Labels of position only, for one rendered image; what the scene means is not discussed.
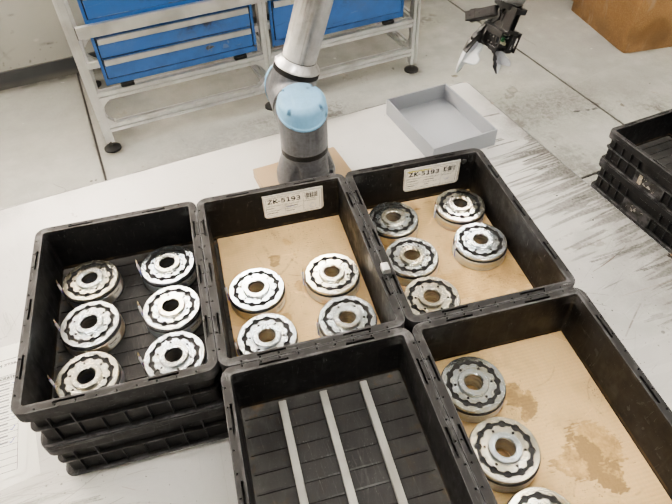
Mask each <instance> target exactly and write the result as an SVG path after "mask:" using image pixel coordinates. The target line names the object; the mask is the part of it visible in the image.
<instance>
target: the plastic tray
mask: <svg viewBox="0 0 672 504"><path fill-rule="evenodd" d="M386 114H387V115H388V116H389V118H390V119H391V120H392V121H393V122H394V123H395V124H396V125H397V126H398V127H399V129H400V130H401V131H402V132H403V133H404V134H405V135H406V136H407V137H408V138H409V140H410V141H411V142H412V143H413V144H414V145H415V146H416V147H417V148H418V149H419V151H420V152H421V153H422V154H423V155H424V156H425V157H427V156H433V155H438V154H443V153H449V152H454V151H459V150H465V149H470V148H477V149H483V148H486V147H489V146H492V145H495V141H496V136H497V131H498V129H497V128H495V127H494V126H493V125H492V124H491V123H490V122H489V121H488V120H487V119H485V118H484V117H483V116H482V115H481V114H480V113H479V112H478V111H476V110H475V109H474V108H473V107H472V106H471V105H470V104H469V103H468V102H466V101H465V100H464V99H463V98H462V97H461V96H460V95H459V94H457V93H456V92H455V91H454V90H453V89H452V88H451V87H450V86H449V85H447V84H446V83H444V84H441V85H437V86H433V87H429V88H426V89H422V90H418V91H415V92H411V93H407V94H404V95H400V96H396V97H393V98H389V99H387V103H386Z"/></svg>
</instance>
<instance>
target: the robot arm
mask: <svg viewBox="0 0 672 504"><path fill-rule="evenodd" d="M333 1H334V0H295V2H294V6H293V10H292V14H291V18H290V23H289V27H288V31H287V35H286V40H285V44H284V48H283V52H282V53H280V54H278V55H277V56H276V57H275V59H274V63H273V65H271V66H270V68H269V69H268V71H267V73H266V75H265V80H264V85H265V93H266V96H267V98H268V100H269V102H270V104H271V107H272V110H273V112H274V115H275V118H276V120H277V123H278V126H279V132H280V142H281V151H282V152H281V156H280V159H279V163H278V166H277V179H278V182H279V184H283V183H288V182H294V181H299V180H304V179H310V178H315V177H320V176H326V175H331V174H336V169H335V164H334V162H333V159H332V157H331V155H330V152H329V150H328V131H327V114H328V107H327V103H326V98H325V95H324V94H323V92H322V91H321V90H320V89H319V88H317V87H316V85H317V81H318V77H319V74H320V68H319V66H318V65H317V63H316V62H317V58H318V55H319V51H320V47H321V44H322V40H323V37H324V33H325V30H326V26H327V22H328V19H329V15H330V12H331V8H332V4H333ZM494 2H495V3H496V4H497V5H492V6H487V7H483V8H474V9H470V10H469V11H465V21H470V22H471V23H476V22H480V20H485V19H487V21H485V22H484V23H483V24H482V25H481V26H480V27H479V29H478V30H477V31H475V32H474V33H473V34H472V35H471V36H470V38H469V39H468V41H467V43H466V45H465V47H464V48H463V52H462V54H461V56H460V58H459V61H458V64H457V67H456V70H455V72H456V73H458V72H459V71H460V70H461V69H462V67H463V66H464V64H470V65H476V64H478V63H479V61H480V58H479V53H480V51H481V50H482V49H483V45H486V46H487V47H488V49H490V50H491V51H492V53H493V69H494V71H495V74H498V72H499V70H500V67H501V65H505V66H510V65H511V61H510V60H509V58H508V57H507V56H506V54H510V53H513V54H514V52H515V50H516V48H517V45H518V43H519V41H520V38H521V36H522V34H521V33H520V32H518V31H516V30H515V28H516V25H517V23H518V21H519V18H520V16H521V15H524V16H525V15H526V13H527V11H528V10H527V9H525V8H523V4H525V2H526V0H495V1H494ZM517 38H518V41H517V43H516V45H515V48H513V46H514V44H515V41H516V39H517ZM505 53H506V54H505Z"/></svg>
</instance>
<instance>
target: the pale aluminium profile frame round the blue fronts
mask: <svg viewBox="0 0 672 504"><path fill-rule="evenodd" d="M267 1H269V0H203V1H198V2H193V3H188V4H183V5H178V6H173V7H168V8H163V9H158V10H154V11H149V12H144V13H139V14H134V15H130V16H125V17H120V18H115V19H110V20H106V21H101V22H96V23H91V24H86V25H81V26H77V25H76V23H75V20H74V17H73V14H72V12H71V9H70V6H69V3H68V1H67V0H52V2H53V5H54V8H55V10H56V13H57V15H58V18H59V21H60V23H61V26H62V28H63V31H64V34H65V36H66V39H67V42H68V44H69V47H70V49H71V52H72V55H73V57H74V60H75V62H76V65H77V68H78V70H79V73H80V76H81V78H82V81H83V83H84V86H85V89H86V91H87V94H88V96H89V99H90V102H91V104H92V107H93V110H94V112H95V115H96V117H97V120H98V123H99V125H100V128H101V130H102V133H103V136H104V138H105V141H106V143H107V145H106V146H105V147H104V150H105V152H107V153H116V152H118V151H119V150H120V149H121V144H120V143H117V142H115V140H114V137H113V134H112V132H114V131H118V130H122V129H126V128H130V127H134V126H138V125H142V124H146V123H150V122H153V121H157V120H161V119H165V118H169V117H173V116H177V115H181V114H185V113H189V112H193V111H196V110H200V109H204V108H208V107H212V106H216V105H220V104H224V103H228V102H232V101H236V100H240V99H243V98H247V97H251V96H255V95H259V94H263V93H265V85H264V80H265V75H266V73H267V71H268V69H269V68H270V66H271V65H273V63H274V59H275V57H276V56H277V55H278V54H280V53H282V52H283V48H284V46H282V47H278V48H273V49H271V48H270V39H269V31H268V30H269V29H270V21H269V20H267V14H266V5H265V2H267ZM250 4H251V5H253V4H255V10H256V18H257V23H254V28H255V35H256V43H257V50H258V51H257V52H256V53H252V52H249V53H245V54H241V55H236V56H234V58H231V59H227V60H222V61H218V62H214V63H210V64H206V65H201V66H197V67H193V68H189V69H184V70H180V71H176V72H172V73H167V74H163V75H159V76H155V77H150V78H146V79H142V80H138V81H134V80H130V81H126V82H121V83H120V84H121V85H116V86H112V87H108V88H104V89H99V90H98V87H100V86H101V81H99V80H95V75H94V72H93V69H97V68H100V65H99V62H98V59H97V58H96V57H93V56H91V55H89V54H88V53H86V50H85V47H86V44H87V42H88V41H90V40H89V39H90V38H94V37H99V36H103V35H108V34H113V33H117V32H122V31H127V30H131V29H136V28H141V27H145V26H150V25H154V24H159V23H164V22H168V21H173V20H178V19H183V18H187V17H192V16H197V15H202V14H207V13H212V12H216V11H221V10H226V9H231V8H235V7H240V6H245V5H250ZM420 11H421V0H411V7H410V9H408V8H407V7H406V6H405V5H404V8H403V17H402V18H401V19H397V20H393V19H390V20H386V21H381V22H377V23H375V25H371V26H367V27H363V28H358V29H354V30H350V31H346V32H341V33H337V34H333V35H329V36H324V37H323V40H322V44H321V47H320V49H322V48H326V47H330V46H334V45H338V44H342V43H347V42H351V41H355V40H359V39H363V38H367V37H371V36H376V35H380V34H384V33H386V34H387V35H388V36H390V37H391V38H392V39H393V40H394V41H395V42H396V43H397V44H399V45H400V46H401V47H402V48H398V49H394V50H390V51H386V52H382V53H378V54H374V55H370V56H366V57H362V58H358V59H354V60H350V61H346V62H342V63H338V64H334V65H330V66H326V67H322V68H320V74H319V77H318V79H322V78H326V77H329V76H333V75H337V74H341V73H345V72H349V71H353V70H357V69H361V68H365V67H369V66H373V65H376V64H380V63H384V62H388V61H392V60H396V59H400V58H404V57H407V62H408V63H409V64H410V65H408V66H406V67H405V68H404V71H405V72H406V73H409V74H414V73H417V72H418V67H417V66H414V65H413V63H414V64H416V63H417V50H418V37H419V24H420ZM405 28H409V38H408V39H407V38H406V37H405V36H404V35H403V34H402V33H400V32H399V31H398V30H400V29H405ZM256 32H258V33H259V37H258V36H257V34H256ZM247 66H250V67H251V68H252V69H253V71H254V72H255V74H256V75H257V77H258V78H259V79H260V81H259V82H258V84H254V85H250V86H246V87H242V88H238V89H234V90H230V91H226V92H222V93H218V94H214V95H210V96H206V97H202V98H198V99H194V100H190V101H186V102H182V103H178V104H174V105H170V106H166V107H162V108H158V109H154V110H150V111H146V112H142V113H138V114H134V115H130V116H126V117H122V118H118V119H116V118H112V117H110V116H108V115H107V114H106V112H105V108H104V107H105V105H106V103H107V102H108V101H109V100H110V99H114V98H118V97H122V96H127V95H131V94H135V93H139V92H143V91H147V90H151V89H156V88H160V87H164V86H168V85H172V84H176V83H181V82H185V81H189V80H193V79H197V78H201V77H205V76H210V75H214V74H218V73H222V72H226V71H230V70H234V69H239V68H243V67H247ZM112 142H113V143H112ZM108 143H109V144H108Z"/></svg>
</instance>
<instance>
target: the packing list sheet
mask: <svg viewBox="0 0 672 504"><path fill-rule="evenodd" d="M19 343H20V342H18V343H15V344H11V345H8V346H4V347H1V348H0V491H1V490H3V489H6V488H8V487H10V486H13V485H15V484H18V483H20V482H22V481H25V480H27V479H30V478H32V477H34V476H37V475H39V474H41V473H40V464H39V456H38V448H37V440H36V432H34V431H33V430H32V429H31V427H30V422H29V423H23V422H21V421H20V420H19V419H18V418H17V417H16V416H15V415H14V414H13V413H12V411H11V399H12V392H13V385H14V378H15V371H16V364H17V357H18V350H19Z"/></svg>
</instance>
